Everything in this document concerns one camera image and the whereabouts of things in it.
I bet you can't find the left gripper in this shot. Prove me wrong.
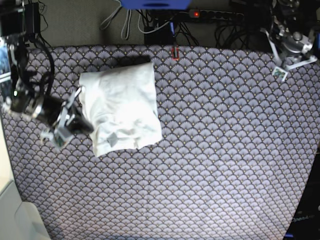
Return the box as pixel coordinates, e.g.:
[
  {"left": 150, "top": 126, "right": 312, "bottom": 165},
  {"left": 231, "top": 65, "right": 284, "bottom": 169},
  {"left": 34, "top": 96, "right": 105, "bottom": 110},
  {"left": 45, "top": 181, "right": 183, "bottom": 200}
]
[{"left": 277, "top": 31, "right": 315, "bottom": 63}]

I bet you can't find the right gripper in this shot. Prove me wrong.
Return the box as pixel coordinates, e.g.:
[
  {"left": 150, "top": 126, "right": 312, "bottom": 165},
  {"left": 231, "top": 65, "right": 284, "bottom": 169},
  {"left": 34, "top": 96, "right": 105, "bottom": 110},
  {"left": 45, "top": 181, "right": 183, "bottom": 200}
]
[{"left": 31, "top": 96, "right": 94, "bottom": 134}]

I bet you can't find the white T-shirt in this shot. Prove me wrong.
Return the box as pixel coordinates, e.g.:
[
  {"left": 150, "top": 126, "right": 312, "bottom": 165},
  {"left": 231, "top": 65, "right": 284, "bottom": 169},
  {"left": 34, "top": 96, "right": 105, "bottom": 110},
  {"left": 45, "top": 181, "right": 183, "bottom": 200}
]
[{"left": 79, "top": 62, "right": 162, "bottom": 157}]

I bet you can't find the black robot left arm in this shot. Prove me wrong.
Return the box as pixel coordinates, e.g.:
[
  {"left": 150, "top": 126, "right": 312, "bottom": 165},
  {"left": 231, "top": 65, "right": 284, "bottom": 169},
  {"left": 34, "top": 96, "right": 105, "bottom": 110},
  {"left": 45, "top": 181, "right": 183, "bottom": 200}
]
[{"left": 268, "top": 0, "right": 320, "bottom": 63}]

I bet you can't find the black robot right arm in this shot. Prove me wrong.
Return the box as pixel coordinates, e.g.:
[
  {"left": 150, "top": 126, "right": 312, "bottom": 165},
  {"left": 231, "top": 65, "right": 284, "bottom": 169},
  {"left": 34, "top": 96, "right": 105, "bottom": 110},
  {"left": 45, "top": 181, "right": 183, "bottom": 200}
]
[{"left": 0, "top": 0, "right": 93, "bottom": 135}]

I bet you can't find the black power strip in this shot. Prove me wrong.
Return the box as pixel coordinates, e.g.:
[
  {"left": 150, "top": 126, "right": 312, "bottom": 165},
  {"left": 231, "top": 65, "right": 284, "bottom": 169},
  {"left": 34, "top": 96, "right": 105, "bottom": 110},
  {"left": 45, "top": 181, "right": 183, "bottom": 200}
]
[{"left": 188, "top": 9, "right": 245, "bottom": 21}]

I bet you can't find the red table clamp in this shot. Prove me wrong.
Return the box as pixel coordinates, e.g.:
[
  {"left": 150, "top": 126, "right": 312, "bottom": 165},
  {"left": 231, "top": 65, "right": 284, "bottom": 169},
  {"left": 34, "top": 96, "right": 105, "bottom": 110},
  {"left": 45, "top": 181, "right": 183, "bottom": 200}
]
[{"left": 172, "top": 47, "right": 180, "bottom": 61}]

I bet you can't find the black box under table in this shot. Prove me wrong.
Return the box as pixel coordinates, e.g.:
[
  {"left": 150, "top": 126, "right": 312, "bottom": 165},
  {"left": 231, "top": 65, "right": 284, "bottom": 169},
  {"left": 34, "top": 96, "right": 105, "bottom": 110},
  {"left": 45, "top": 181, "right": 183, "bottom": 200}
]
[{"left": 144, "top": 25, "right": 174, "bottom": 46}]

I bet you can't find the patterned fan-print tablecloth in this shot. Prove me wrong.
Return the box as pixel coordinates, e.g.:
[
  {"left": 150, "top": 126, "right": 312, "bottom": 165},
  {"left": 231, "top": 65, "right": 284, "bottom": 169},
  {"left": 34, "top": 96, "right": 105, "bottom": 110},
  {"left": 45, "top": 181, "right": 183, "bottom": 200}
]
[{"left": 1, "top": 45, "right": 320, "bottom": 240}]

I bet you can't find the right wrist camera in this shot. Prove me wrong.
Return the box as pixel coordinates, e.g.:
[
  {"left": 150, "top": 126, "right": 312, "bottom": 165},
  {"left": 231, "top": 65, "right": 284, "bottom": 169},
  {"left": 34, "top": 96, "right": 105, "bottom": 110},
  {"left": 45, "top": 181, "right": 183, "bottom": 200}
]
[{"left": 40, "top": 128, "right": 74, "bottom": 150}]

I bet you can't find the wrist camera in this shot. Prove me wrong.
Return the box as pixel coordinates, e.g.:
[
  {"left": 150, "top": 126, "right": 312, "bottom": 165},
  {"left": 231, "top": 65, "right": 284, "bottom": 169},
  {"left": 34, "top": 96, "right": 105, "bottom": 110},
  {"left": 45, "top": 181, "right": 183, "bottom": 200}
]
[
  {"left": 40, "top": 128, "right": 74, "bottom": 150},
  {"left": 272, "top": 66, "right": 288, "bottom": 82}
]

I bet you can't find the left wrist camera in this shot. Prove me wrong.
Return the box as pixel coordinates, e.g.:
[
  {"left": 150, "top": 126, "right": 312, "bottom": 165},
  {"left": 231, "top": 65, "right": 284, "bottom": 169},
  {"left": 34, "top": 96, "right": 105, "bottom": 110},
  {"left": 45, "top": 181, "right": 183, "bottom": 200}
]
[{"left": 272, "top": 66, "right": 288, "bottom": 82}]

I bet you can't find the grey looped cable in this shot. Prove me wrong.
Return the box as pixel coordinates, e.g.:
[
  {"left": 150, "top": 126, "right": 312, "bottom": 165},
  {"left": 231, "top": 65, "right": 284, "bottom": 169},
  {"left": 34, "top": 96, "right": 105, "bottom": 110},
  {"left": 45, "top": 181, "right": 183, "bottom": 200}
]
[{"left": 100, "top": 4, "right": 133, "bottom": 40}]

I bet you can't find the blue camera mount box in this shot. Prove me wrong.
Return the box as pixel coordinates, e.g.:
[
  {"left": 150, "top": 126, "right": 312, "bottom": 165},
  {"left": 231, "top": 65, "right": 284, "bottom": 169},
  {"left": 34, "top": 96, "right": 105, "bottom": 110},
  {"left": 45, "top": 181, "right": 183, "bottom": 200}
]
[{"left": 120, "top": 0, "right": 191, "bottom": 10}]

